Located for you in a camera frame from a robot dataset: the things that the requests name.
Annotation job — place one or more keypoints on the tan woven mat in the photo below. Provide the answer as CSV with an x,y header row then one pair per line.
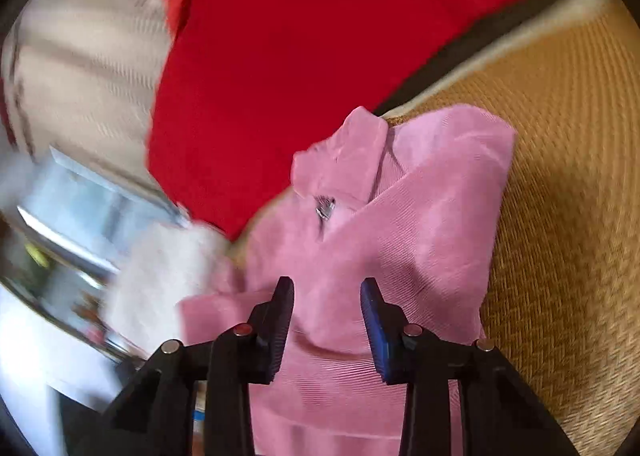
x,y
565,196

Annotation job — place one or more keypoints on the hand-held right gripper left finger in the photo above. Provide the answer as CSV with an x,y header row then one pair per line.
x,y
279,331

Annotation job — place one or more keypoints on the dark cloth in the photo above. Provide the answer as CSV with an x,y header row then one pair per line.
x,y
490,36

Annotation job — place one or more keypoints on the red blanket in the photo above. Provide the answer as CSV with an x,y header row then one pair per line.
x,y
300,61

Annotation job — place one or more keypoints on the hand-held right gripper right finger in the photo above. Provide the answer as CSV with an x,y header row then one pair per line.
x,y
374,331

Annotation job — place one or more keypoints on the cream padded headboard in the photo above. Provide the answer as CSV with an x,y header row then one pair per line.
x,y
90,51

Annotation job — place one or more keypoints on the white quilted bag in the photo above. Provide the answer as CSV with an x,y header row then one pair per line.
x,y
160,281

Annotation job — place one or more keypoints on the window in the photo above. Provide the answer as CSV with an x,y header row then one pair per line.
x,y
85,206

